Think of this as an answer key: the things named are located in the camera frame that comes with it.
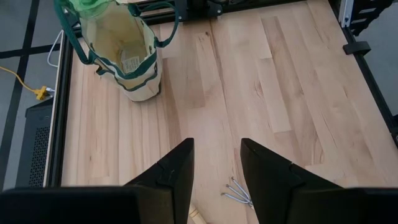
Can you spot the black computer tower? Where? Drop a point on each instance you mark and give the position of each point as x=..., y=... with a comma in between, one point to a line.
x=35, y=146

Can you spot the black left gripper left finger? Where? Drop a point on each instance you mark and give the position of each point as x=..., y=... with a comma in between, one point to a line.
x=168, y=186

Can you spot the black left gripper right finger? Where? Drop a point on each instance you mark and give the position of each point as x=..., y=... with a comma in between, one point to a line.
x=280, y=193

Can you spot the beige green-trimmed gardening bag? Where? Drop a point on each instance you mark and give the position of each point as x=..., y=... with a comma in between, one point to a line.
x=136, y=84

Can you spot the black slotted bracket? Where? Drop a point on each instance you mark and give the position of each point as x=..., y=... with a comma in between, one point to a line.
x=362, y=23

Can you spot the black aluminium rig frame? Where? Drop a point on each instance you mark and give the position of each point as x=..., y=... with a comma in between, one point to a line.
x=63, y=124

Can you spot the green plastic spray bottle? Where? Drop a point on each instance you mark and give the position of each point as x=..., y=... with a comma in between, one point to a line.
x=90, y=7

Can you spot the black table edge clamp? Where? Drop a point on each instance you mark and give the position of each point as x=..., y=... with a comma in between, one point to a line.
x=357, y=48

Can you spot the silver aluminium bracket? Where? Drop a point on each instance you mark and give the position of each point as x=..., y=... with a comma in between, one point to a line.
x=346, y=12

